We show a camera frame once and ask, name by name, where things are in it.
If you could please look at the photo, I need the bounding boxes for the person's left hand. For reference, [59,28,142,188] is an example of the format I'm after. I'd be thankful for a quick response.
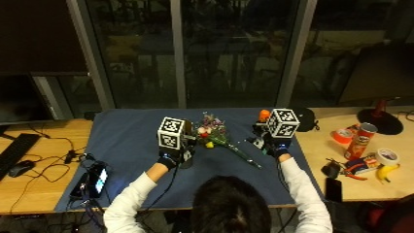
[156,130,199,170]

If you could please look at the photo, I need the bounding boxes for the person's right hand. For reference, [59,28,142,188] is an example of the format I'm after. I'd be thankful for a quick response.
[252,121,294,159]

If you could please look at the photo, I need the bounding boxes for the black cylindrical vase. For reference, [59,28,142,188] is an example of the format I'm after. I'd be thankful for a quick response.
[180,118,198,170]

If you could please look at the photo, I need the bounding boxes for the small orange-topped object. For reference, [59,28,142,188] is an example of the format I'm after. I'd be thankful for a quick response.
[258,109,272,123]

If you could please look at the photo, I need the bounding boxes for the white marker cube right glove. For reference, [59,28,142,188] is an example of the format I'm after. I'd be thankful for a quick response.
[266,108,302,139]

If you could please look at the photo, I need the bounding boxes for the white marker cube glove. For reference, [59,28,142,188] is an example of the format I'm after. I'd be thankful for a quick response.
[266,108,302,139]
[158,116,188,150]

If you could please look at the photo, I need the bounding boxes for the white marker cube left glove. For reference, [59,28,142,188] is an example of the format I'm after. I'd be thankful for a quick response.
[158,116,188,150]

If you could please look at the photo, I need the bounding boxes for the flower bouquet with green stems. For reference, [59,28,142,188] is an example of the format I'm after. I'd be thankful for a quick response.
[196,112,264,170]

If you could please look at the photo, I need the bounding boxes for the black cap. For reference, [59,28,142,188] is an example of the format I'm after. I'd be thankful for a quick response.
[294,107,323,133]

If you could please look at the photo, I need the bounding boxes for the dark blue table cloth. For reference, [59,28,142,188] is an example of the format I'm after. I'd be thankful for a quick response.
[55,108,327,214]

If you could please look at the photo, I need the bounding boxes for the orange tape roll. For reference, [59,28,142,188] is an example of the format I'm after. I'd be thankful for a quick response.
[332,127,356,146]

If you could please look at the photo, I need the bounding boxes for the phone with lit screen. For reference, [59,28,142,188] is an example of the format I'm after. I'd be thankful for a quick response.
[87,162,111,199]

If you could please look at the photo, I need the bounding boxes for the red chips can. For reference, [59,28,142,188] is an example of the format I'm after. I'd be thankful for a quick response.
[344,121,380,161]

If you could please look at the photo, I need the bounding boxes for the black smartphone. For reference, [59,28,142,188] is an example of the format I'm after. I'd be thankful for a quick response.
[325,177,345,204]

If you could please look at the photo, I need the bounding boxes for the colourful snack packet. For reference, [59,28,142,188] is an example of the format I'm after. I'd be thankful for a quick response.
[345,154,384,176]

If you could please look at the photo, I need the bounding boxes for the black power bank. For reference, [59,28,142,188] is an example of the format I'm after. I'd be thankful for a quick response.
[70,172,91,200]

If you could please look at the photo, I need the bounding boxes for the white tape roll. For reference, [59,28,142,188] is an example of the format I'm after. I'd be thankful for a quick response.
[375,148,401,167]

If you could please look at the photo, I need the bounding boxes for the yellow banana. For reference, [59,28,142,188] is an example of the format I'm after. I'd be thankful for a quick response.
[376,163,403,184]

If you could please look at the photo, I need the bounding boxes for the monitor with red stand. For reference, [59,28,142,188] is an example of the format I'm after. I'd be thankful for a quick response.
[339,42,414,136]

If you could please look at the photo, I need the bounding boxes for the red chair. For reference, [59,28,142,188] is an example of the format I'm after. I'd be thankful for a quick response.
[356,193,414,233]

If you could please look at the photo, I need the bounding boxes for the black computer mouse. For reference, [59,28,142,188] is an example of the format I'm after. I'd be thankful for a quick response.
[9,159,37,179]

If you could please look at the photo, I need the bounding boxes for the black keyboard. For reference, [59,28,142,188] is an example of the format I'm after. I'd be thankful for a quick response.
[0,132,43,181]

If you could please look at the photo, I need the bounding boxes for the black monitor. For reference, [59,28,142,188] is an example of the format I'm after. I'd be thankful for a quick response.
[0,72,57,126]

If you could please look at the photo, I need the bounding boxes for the red-handled pliers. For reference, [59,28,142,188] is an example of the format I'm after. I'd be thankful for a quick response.
[343,170,369,182]

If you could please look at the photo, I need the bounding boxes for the black cables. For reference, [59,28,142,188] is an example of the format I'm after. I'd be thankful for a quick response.
[10,121,99,216]

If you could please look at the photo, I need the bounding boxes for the grey window frame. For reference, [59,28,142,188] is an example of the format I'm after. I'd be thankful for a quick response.
[67,0,319,111]

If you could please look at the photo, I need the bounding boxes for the thin black cable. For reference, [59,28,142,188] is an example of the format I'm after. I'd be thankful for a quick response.
[395,109,414,123]

